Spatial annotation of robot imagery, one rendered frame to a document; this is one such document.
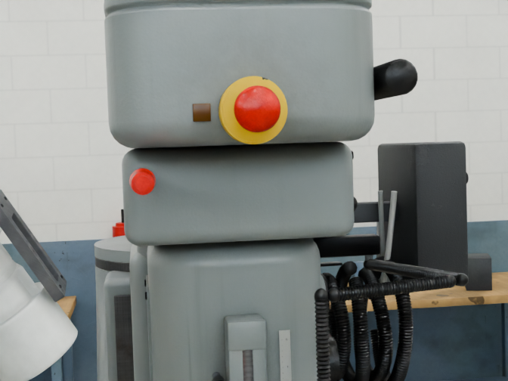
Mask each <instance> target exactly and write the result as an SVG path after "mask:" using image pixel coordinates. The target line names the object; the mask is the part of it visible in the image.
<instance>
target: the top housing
mask: <svg viewBox="0 0 508 381"><path fill-rule="evenodd" d="M371 7H372V0H104V15H105V20H104V33H105V51H106V69H107V104H108V122H109V127H110V133H111V134H112V136H113V138H114V139H115V140H116V141H117V142H118V143H120V144H121V145H123V146H125V147H130V148H155V147H199V146H221V145H244V143H241V142H239V141H236V140H234V139H233V138H232V137H231V136H230V135H229V134H228V133H227V132H226V131H225V130H224V129H223V127H222V125H221V122H220V119H219V114H218V107H219V103H220V100H221V96H222V95H223V94H224V92H225V90H226V89H227V88H228V87H229V86H230V85H231V84H233V83H234V82H236V81H237V80H239V79H242V78H244V77H247V76H260V77H263V78H266V79H269V80H271V81H272V82H273V83H274V84H276V85H277V86H278V87H279V88H280V90H281V91H282V92H283V95H284V96H285V98H286V101H287V120H286V122H285V124H284V126H283V128H282V130H281V131H280V132H279V134H278V135H276V136H275V137H274V138H272V139H271V140H270V141H267V142H265V143H261V144H290V143H313V142H332V141H354V140H358V139H360V138H363V137H364V136H365V135H366V134H367V133H368V132H369V131H370V130H371V128H372V126H373V124H374V117H375V107H374V78H373V21H372V13H371V12H370V11H369V9H370V8H371ZM193 104H210V107H211V121H206V122H194V121H193Z"/></svg>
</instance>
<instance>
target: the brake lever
mask: <svg viewBox="0 0 508 381"><path fill-rule="evenodd" d="M129 184H130V187H131V189H132V190H133V191H134V192H135V193H137V194H140V195H146V194H148V193H150V192H151V191H152V190H153V189H154V187H155V184H156V179H155V176H154V174H153V173H152V172H151V171H150V170H148V169H137V170H135V171H134V172H133V173H132V174H131V176H130V179H129Z"/></svg>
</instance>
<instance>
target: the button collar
mask: <svg viewBox="0 0 508 381"><path fill-rule="evenodd" d="M254 85H260V86H264V87H266V88H269V89H271V90H272V91H273V92H274V93H275V94H276V95H277V97H278V99H279V102H280V117H279V119H278V121H277V122H276V124H275V125H274V126H273V127H272V128H270V129H269V130H267V131H265V132H250V131H248V130H246V129H244V128H243V127H242V126H241V125H240V124H239V123H238V121H237V120H236V117H235V115H234V103H235V101H236V99H237V96H238V95H239V94H240V93H241V92H242V91H243V90H244V89H246V88H248V87H251V86H254ZM218 114H219V119H220V122H221V125H222V127H223V129H224V130H225V131H226V132H227V133H228V134H229V135H230V136H231V137H232V138H233V139H234V140H236V141H239V142H241V143H244V144H261V143H265V142H267V141H270V140H271V139H272V138H274V137H275V136H276V135H278V134H279V132H280V131H281V130H282V128H283V126H284V124H285V122H286V120H287V101H286V98H285V96H284V95H283V92H282V91H281V90H280V88H279V87H278V86H277V85H276V84H274V83H273V82H272V81H271V80H269V79H266V78H263V77H260V76H247V77H244V78H242V79H239V80H237V81H236V82H234V83H233V84H231V85H230V86H229V87H228V88H227V89H226V90H225V92H224V94H223V95H222V96H221V100H220V103H219V107H218Z"/></svg>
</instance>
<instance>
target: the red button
mask: <svg viewBox="0 0 508 381"><path fill-rule="evenodd" d="M234 115H235V117H236V120H237V121H238V123H239V124H240V125H241V126H242V127H243V128H244V129H246V130H248V131H250V132H265V131H267V130H269V129H270V128H272V127H273V126H274V125H275V124H276V122H277V121H278V119H279V117H280V102H279V99H278V97H277V95H276V94H275V93H274V92H273V91H272V90H271V89H269V88H266V87H264V86H260V85H254V86H251V87H248V88H246V89H244V90H243V91H242V92H241V93H240V94H239V95H238V96H237V99H236V101H235V103H234Z"/></svg>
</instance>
